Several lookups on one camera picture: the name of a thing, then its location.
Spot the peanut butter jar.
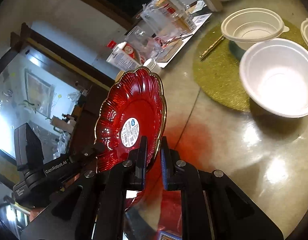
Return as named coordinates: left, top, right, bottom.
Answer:
left=115, top=70, right=125, bottom=82

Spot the white moutai liquor bottle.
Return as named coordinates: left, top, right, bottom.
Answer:
left=123, top=43, right=141, bottom=64

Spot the red plate with sticker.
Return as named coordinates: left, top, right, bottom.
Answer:
left=94, top=67, right=167, bottom=171

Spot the cream ribbed plastic bowl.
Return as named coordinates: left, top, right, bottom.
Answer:
left=221, top=8, right=289, bottom=50

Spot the white foam bowl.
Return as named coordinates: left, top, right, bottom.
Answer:
left=239, top=38, right=308, bottom=118

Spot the gold glitter turntable mat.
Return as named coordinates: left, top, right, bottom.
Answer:
left=192, top=18, right=308, bottom=113

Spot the clear bottle red cap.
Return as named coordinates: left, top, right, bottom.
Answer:
left=106, top=41, right=140, bottom=72

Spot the glass beer mug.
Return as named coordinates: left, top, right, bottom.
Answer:
left=125, top=26, right=162, bottom=60

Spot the large red glass plate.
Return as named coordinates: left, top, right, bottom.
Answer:
left=125, top=153, right=163, bottom=211

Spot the small white pill jar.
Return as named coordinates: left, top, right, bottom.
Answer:
left=143, top=59, right=162, bottom=74

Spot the gold pen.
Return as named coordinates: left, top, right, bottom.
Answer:
left=199, top=35, right=225, bottom=60

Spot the small book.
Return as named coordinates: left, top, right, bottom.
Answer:
left=157, top=40, right=183, bottom=62

